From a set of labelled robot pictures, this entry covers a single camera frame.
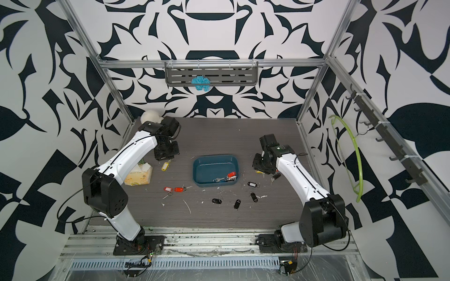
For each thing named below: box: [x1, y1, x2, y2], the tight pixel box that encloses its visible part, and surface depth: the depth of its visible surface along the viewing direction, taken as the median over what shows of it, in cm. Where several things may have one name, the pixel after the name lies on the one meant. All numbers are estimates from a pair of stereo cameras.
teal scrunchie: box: [191, 74, 211, 92], surface depth 93 cm
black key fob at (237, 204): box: [233, 199, 242, 211], surface depth 87 cm
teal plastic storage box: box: [192, 154, 241, 188], surface depth 96 cm
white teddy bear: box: [140, 110, 165, 125], surface depth 97 cm
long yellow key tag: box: [161, 162, 170, 172], surface depth 86 cm
